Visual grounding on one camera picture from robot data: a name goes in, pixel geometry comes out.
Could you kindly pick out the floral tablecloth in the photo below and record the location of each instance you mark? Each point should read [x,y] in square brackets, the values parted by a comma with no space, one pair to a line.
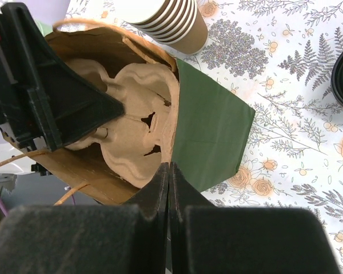
[278,57]

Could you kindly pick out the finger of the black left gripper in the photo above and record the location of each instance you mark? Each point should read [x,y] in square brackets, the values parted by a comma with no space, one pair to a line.
[76,106]

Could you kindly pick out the single cardboard cup carrier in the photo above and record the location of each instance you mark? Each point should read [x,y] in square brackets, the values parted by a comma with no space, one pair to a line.
[136,143]

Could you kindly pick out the green brown paper bag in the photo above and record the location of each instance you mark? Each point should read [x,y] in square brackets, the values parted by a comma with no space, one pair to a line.
[212,126]

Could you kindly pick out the stack of paper cups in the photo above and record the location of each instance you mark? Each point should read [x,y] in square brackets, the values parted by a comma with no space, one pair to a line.
[177,24]

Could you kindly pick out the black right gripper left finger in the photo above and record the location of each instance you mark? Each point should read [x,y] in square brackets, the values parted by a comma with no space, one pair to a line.
[128,238]

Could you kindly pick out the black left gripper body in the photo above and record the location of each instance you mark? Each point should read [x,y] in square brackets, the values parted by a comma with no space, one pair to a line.
[8,85]

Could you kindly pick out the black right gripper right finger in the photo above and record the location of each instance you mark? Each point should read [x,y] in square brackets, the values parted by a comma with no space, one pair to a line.
[210,239]

